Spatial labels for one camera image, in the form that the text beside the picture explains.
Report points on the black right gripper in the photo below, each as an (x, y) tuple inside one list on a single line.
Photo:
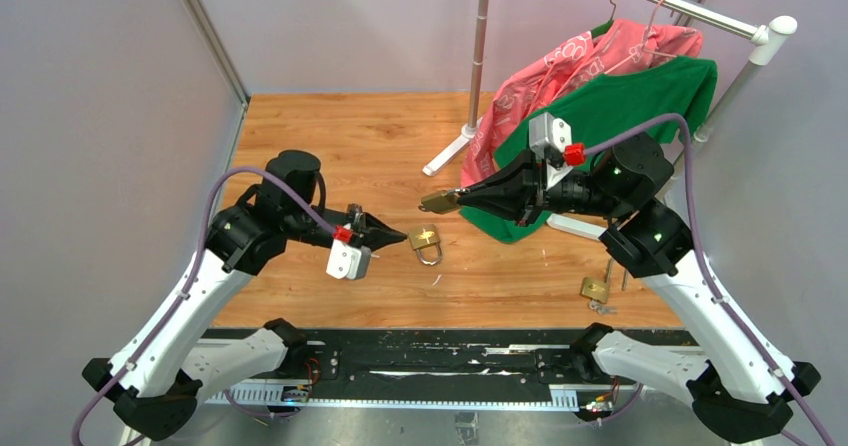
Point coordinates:
[(504, 193)]

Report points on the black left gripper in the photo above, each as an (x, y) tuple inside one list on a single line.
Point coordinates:
[(372, 232)]

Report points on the large brass padlock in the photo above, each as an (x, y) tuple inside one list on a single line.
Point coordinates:
[(440, 202)]

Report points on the small brass padlock with key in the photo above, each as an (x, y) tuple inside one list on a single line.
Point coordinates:
[(597, 291)]

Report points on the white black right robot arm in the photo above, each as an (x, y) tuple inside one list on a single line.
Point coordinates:
[(744, 389)]

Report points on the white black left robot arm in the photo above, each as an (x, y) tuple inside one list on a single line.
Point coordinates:
[(158, 380)]

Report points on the pink printed shirt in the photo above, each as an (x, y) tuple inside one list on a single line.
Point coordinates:
[(616, 47)]

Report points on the metal clothes rack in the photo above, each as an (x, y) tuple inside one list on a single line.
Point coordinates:
[(766, 41)]

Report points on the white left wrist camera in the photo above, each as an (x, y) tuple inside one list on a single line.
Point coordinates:
[(348, 262)]

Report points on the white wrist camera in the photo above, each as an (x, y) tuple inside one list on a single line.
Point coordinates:
[(348, 262), (548, 137)]

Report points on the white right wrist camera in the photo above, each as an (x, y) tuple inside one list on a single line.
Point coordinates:
[(548, 137)]

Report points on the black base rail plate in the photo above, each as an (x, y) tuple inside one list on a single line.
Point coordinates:
[(448, 365)]

